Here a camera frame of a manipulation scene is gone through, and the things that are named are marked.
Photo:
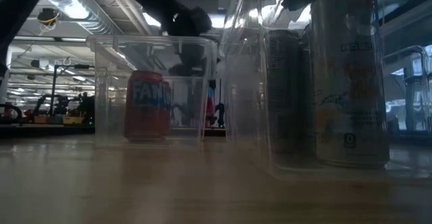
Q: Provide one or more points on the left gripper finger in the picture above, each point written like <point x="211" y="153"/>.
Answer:
<point x="187" y="62"/>

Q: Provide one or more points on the red Fanta soda can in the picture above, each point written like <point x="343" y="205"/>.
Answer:
<point x="145" y="116"/>
<point x="210" y="107"/>

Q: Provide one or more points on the clear plastic storage bin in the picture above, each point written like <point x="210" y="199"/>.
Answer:
<point x="111" y="116"/>
<point x="246" y="116"/>
<point x="418" y="92"/>

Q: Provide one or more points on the silver Celsius can black top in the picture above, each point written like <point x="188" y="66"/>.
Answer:
<point x="351" y="116"/>
<point x="283" y="99"/>

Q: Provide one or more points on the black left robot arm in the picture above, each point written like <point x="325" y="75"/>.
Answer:
<point x="152" y="1"/>

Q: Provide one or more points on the black background robot arms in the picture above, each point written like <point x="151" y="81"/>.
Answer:
<point x="84" y="107"/>

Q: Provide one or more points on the wooden boxes row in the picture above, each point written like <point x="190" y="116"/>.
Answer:
<point x="72" y="119"/>

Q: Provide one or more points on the black ceiling-hung device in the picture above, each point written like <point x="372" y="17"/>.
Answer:
<point x="47" y="15"/>

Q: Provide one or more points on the silver ceiling ventilation duct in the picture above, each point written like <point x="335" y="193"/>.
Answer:
<point x="94" y="26"/>

